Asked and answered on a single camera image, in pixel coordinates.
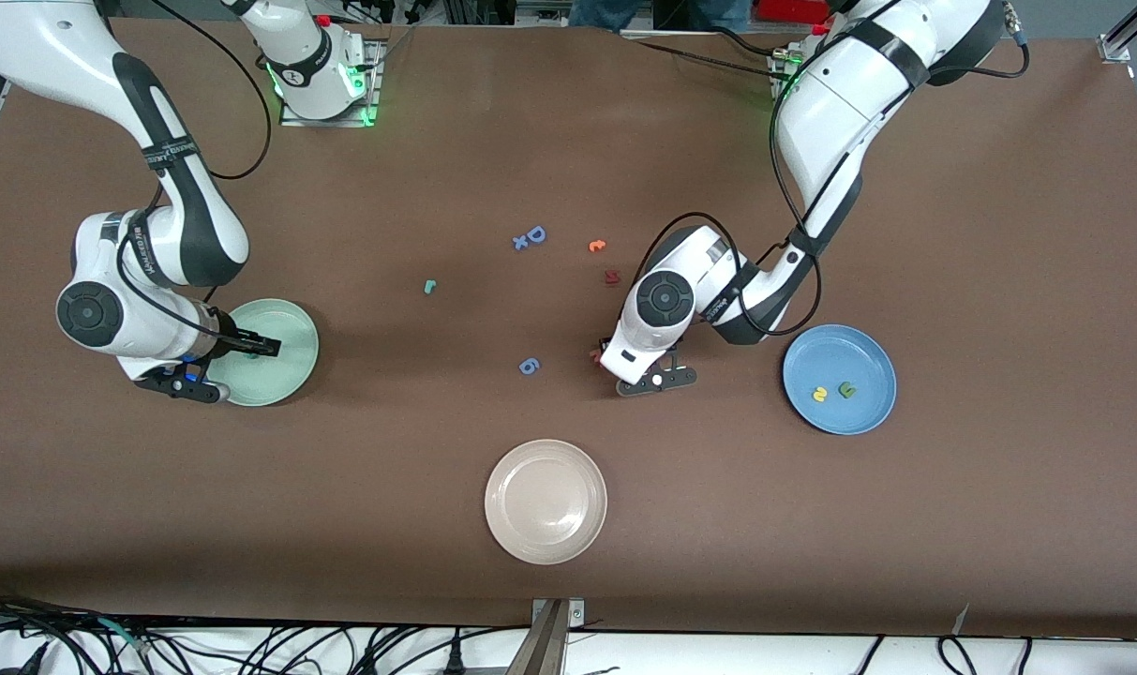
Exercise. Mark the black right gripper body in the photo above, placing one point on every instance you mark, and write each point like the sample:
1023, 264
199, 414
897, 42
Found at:
229, 333

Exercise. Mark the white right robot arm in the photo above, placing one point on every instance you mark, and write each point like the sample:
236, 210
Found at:
34, 47

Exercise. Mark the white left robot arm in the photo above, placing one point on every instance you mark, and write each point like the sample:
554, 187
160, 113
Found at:
840, 103

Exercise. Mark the mint green plate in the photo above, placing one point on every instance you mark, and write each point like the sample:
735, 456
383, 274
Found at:
277, 380

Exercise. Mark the blue foam number 6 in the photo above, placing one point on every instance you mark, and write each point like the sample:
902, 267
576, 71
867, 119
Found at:
534, 368

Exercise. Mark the blue foam letter D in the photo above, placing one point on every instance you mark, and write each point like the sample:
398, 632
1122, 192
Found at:
543, 234

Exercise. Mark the beige plate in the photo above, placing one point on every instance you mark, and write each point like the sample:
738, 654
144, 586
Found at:
546, 502

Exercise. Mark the brown table cover mat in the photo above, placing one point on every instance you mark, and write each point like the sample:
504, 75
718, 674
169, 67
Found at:
568, 169

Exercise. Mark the black power plug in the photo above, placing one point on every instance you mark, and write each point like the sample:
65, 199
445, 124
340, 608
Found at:
454, 661

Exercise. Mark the grey metal fixture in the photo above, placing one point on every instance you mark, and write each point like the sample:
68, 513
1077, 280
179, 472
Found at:
540, 11

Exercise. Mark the person in blue jeans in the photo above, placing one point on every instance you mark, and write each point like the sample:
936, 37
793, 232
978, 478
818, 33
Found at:
662, 13

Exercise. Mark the blue plate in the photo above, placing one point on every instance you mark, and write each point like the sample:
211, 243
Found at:
859, 412

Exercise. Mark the red box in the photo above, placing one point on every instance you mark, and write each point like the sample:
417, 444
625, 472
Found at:
788, 9

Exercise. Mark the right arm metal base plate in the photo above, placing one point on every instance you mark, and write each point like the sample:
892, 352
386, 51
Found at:
291, 120

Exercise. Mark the aluminium profile bracket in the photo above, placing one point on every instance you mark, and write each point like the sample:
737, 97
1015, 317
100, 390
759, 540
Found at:
545, 647

